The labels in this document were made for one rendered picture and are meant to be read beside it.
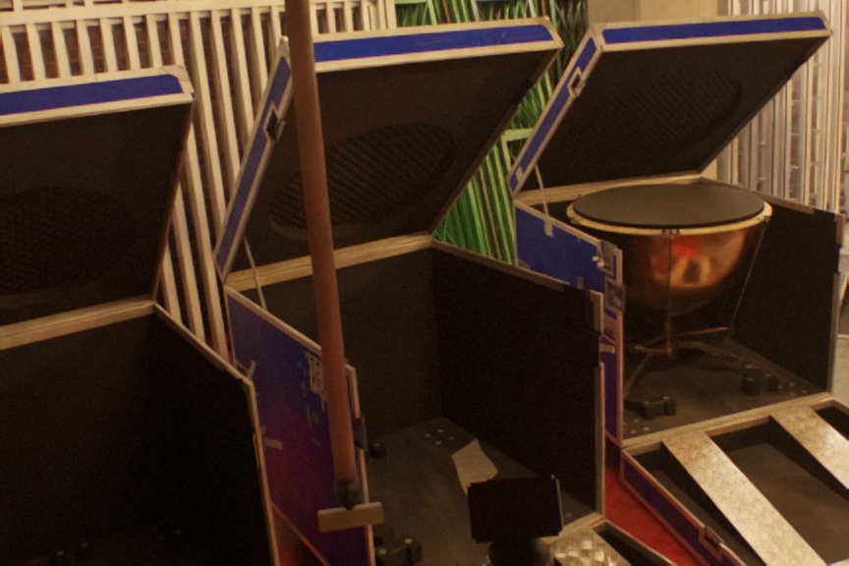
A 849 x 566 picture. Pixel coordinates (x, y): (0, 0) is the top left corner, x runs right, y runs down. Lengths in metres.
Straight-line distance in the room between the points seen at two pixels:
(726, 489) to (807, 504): 0.31
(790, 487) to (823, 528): 0.27
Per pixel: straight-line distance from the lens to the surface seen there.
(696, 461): 3.45
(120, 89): 2.20
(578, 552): 2.89
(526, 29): 2.65
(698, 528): 3.09
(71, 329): 2.98
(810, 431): 3.74
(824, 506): 3.50
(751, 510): 3.30
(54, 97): 2.16
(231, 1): 4.07
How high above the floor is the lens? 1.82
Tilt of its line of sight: 15 degrees down
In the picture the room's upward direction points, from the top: 4 degrees counter-clockwise
